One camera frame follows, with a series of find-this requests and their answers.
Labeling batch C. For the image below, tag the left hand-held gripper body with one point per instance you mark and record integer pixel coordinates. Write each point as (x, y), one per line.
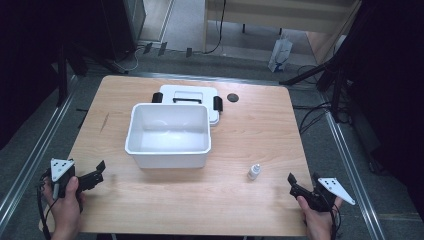
(61, 168)

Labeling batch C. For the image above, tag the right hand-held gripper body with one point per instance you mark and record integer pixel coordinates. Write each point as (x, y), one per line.
(328, 191)

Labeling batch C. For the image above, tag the person's right hand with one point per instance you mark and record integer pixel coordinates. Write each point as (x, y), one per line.
(316, 221)

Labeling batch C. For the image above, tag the person's left hand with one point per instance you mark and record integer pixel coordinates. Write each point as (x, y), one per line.
(66, 210)

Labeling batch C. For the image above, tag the small white dropper bottle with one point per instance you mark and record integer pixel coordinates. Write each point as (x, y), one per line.
(254, 172)

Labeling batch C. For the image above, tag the white plastic storage box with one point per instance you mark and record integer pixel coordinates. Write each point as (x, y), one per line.
(168, 136)

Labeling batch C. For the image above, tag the black metal stand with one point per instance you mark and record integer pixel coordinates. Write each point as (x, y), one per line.
(335, 76)
(62, 76)

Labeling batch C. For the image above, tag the black round table grommet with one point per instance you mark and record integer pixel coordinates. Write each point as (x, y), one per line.
(232, 97)

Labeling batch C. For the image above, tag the black curtain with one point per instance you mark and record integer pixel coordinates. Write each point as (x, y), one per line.
(26, 50)
(393, 83)

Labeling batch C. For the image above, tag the white lid with black latches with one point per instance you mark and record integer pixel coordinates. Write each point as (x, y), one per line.
(200, 93)

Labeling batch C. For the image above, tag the dark floor tape strip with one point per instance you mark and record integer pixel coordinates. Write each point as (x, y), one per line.
(189, 52)
(162, 49)
(147, 48)

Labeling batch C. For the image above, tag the white paper bag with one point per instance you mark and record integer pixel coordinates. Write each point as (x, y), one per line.
(280, 55)

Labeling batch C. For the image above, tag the dark cabinet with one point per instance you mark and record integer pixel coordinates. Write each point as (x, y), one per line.
(123, 26)

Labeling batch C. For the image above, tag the light wooden furniture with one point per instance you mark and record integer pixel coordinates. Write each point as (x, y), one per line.
(283, 13)

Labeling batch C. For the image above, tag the metal floor rail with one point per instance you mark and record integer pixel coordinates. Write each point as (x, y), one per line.
(206, 78)
(36, 153)
(350, 166)

